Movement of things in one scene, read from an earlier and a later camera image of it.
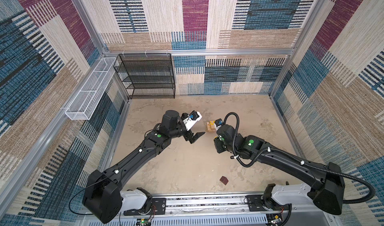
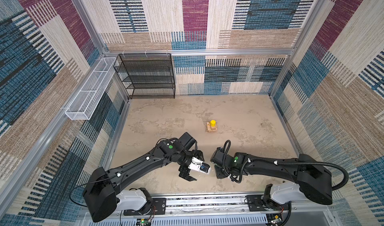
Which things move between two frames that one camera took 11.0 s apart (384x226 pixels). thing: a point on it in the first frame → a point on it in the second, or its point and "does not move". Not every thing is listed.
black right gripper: [217, 143] → [218, 174]
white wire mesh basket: [87, 98] does not move
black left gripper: [188, 136] → [185, 173]
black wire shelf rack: [147, 76] does not move
